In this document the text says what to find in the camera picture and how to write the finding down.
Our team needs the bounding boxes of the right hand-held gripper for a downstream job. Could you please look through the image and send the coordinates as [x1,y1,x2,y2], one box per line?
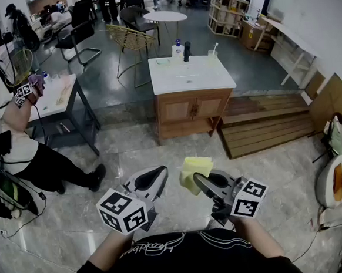
[192,166,272,229]

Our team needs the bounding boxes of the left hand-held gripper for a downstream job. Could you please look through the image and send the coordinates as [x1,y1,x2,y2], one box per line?
[93,164,174,238]

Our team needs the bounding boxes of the yellow cloth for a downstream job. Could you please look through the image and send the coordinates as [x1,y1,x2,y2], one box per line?
[177,154,217,198]

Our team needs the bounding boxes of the wooden cabinet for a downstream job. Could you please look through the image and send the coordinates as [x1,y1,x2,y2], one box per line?
[153,87,238,147]

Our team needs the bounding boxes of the wooden cabinet door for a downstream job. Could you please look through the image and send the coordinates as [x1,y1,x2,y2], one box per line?
[158,96,195,124]
[193,94,229,120]

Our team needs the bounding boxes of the person's right forearm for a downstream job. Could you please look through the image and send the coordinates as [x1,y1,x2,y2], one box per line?
[232,212,287,269]

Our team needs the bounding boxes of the person's left forearm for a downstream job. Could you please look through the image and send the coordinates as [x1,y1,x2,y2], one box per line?
[85,227,138,273]

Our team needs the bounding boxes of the black chair with green cloth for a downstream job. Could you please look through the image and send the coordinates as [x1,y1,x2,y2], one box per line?
[307,112,342,164]

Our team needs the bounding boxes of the person's black printed shirt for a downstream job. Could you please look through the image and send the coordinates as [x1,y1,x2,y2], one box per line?
[60,222,307,273]

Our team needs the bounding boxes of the wooden slatted platform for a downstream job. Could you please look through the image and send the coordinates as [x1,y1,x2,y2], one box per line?
[214,90,320,161]

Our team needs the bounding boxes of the white sink basin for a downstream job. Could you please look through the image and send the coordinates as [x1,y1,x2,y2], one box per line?
[147,51,238,96]

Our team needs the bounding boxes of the white round armchair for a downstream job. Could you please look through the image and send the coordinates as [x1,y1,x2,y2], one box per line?
[311,152,342,211]

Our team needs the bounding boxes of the black faucet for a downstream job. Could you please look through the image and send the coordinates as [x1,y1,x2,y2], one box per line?
[181,40,193,63]

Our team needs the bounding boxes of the white blue-capped soap bottle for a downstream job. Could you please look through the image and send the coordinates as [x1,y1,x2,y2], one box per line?
[170,38,186,58]

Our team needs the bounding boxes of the dark-framed white-topped table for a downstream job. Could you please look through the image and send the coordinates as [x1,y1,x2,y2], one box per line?
[24,71,104,162]

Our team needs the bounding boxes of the brown cardboard sheets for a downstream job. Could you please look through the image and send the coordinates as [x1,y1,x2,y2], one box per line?
[306,72,342,134]

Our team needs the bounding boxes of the black and green bag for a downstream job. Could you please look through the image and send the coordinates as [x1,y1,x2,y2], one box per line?
[0,163,40,221]

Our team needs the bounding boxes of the brown cardboard box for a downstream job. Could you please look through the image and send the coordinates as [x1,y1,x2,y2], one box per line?
[239,17,274,53]

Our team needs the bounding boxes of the white long shelf unit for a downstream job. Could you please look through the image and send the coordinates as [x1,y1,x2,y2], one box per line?
[251,12,323,94]

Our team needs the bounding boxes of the white round table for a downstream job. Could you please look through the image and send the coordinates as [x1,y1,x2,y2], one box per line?
[142,8,190,47]

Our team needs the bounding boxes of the black wicker chair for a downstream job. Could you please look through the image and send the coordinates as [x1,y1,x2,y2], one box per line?
[119,4,162,49]

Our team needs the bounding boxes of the black office chair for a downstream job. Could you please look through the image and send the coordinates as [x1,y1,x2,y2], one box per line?
[51,0,104,69]

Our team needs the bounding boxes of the black floor cable with plug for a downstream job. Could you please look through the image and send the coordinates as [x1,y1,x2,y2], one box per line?
[0,188,51,240]

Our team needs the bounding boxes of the yellow wire chair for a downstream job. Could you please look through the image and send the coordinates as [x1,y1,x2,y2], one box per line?
[105,19,162,90]
[2,47,36,88]

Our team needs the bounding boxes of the wooden frame crate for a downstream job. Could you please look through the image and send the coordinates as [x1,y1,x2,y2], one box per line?
[205,0,253,41]

